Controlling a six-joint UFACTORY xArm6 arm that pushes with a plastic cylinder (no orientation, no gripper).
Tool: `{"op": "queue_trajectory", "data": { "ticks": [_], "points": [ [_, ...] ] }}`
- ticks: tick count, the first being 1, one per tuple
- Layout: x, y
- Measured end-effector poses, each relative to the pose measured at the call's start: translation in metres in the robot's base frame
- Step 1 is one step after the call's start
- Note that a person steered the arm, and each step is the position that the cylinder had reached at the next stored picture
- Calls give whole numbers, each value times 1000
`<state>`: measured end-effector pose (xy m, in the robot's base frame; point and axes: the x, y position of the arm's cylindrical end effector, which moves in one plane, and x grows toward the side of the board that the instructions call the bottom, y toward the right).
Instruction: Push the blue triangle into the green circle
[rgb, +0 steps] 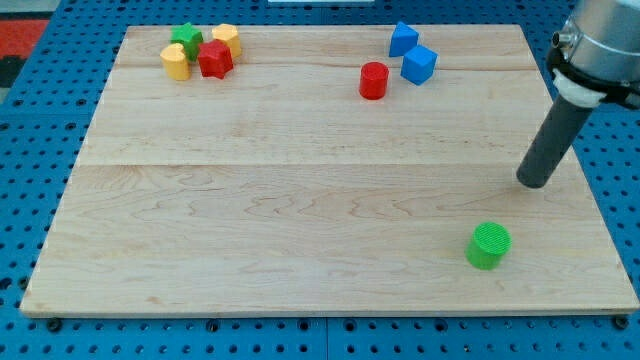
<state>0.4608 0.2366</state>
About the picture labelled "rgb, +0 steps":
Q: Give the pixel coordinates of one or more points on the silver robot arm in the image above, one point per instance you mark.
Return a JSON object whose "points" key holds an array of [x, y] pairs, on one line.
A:
{"points": [[594, 58]]}

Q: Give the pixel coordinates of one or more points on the blue triangle block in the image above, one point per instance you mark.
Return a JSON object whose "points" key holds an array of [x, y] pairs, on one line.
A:
{"points": [[403, 39]]}

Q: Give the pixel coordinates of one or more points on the wooden board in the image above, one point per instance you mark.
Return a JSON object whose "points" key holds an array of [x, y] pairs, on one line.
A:
{"points": [[280, 191]]}

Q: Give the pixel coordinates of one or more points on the red cylinder block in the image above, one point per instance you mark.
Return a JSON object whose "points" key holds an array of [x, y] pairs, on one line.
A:
{"points": [[373, 80]]}

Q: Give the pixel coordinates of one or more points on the blue cube block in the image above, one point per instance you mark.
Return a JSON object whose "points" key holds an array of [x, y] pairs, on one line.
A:
{"points": [[418, 64]]}

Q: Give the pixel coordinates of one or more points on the red star block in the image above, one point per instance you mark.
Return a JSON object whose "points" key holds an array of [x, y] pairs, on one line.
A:
{"points": [[215, 59]]}

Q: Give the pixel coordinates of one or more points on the yellow hexagon block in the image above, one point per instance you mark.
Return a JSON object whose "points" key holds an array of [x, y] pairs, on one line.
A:
{"points": [[229, 35]]}

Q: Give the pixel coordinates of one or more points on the green cylinder block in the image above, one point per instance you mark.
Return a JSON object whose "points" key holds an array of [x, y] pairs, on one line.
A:
{"points": [[489, 243]]}

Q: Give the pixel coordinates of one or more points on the yellow heart block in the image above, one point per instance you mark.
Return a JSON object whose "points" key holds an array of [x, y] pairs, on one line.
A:
{"points": [[175, 62]]}

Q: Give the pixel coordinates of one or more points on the green star block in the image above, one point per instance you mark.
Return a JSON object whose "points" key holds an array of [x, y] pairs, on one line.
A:
{"points": [[189, 37]]}

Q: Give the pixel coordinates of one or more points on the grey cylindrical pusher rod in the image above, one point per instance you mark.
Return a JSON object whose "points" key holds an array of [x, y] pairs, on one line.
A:
{"points": [[554, 138]]}

